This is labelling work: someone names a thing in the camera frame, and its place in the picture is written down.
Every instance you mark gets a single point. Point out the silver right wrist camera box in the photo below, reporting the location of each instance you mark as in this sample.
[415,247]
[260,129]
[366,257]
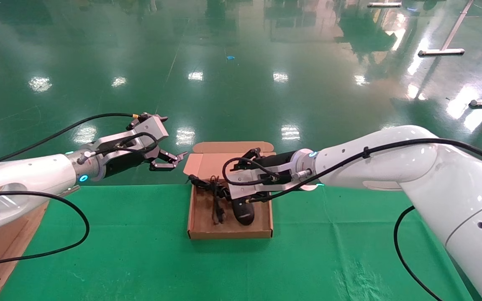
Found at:
[253,184]

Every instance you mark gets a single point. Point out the green table cloth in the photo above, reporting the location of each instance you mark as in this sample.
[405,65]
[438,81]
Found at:
[140,251]

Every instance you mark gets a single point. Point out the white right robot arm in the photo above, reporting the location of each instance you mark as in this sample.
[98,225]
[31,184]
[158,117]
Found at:
[391,163]

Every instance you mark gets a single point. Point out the short white floor bar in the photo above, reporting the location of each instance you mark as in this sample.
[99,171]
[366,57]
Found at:
[384,5]

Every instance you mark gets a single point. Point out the white stand with long pole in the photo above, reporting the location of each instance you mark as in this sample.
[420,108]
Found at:
[441,52]

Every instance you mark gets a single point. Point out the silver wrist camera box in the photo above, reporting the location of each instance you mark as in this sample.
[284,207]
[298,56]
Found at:
[149,127]
[253,184]

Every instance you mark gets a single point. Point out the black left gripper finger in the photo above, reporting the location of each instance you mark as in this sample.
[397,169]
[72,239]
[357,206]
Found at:
[163,166]
[174,158]

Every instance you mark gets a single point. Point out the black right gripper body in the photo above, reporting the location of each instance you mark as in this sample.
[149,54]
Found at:
[276,160]

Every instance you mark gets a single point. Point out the open brown cardboard box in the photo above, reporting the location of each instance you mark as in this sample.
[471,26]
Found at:
[201,209]

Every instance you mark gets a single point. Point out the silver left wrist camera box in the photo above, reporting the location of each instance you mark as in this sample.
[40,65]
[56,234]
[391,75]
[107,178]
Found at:
[149,127]

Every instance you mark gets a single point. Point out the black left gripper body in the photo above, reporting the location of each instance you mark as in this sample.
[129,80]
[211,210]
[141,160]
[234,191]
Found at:
[128,161]

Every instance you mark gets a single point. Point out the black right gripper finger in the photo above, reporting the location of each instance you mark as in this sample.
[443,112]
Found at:
[249,156]

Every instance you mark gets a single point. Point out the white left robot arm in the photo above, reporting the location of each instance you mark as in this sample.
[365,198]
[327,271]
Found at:
[23,175]

